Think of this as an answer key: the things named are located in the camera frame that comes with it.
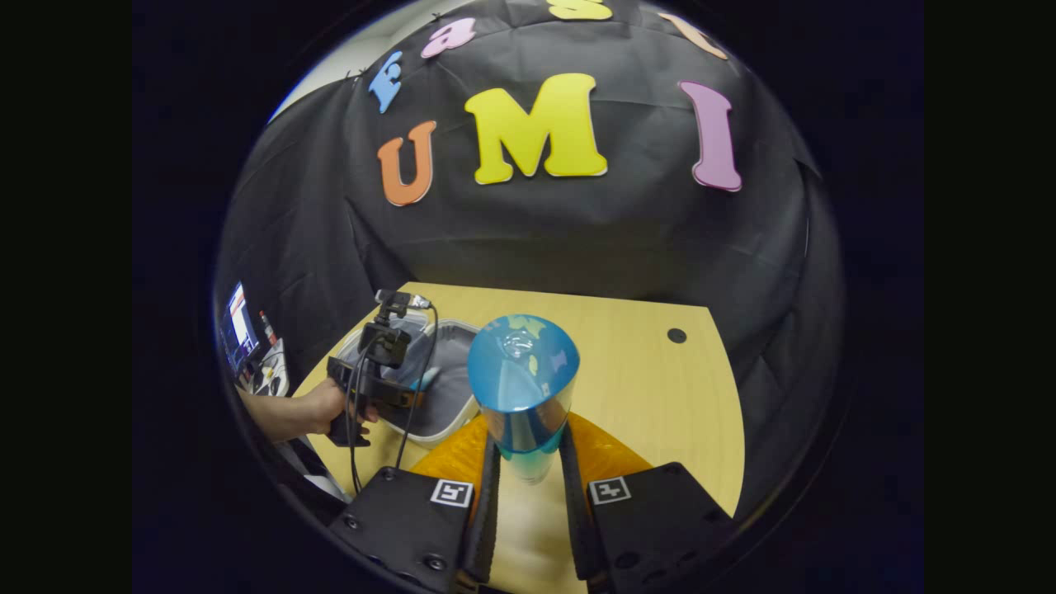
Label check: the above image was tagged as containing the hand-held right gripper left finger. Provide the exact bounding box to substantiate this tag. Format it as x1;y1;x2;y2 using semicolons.
328;412;502;594

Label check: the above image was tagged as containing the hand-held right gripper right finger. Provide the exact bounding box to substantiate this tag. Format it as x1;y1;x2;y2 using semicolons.
559;412;737;594

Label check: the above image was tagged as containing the clear blue bottle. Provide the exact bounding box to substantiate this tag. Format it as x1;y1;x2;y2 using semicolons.
467;313;581;485

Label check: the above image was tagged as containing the computer monitor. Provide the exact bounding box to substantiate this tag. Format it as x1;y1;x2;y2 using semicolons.
221;282;262;374

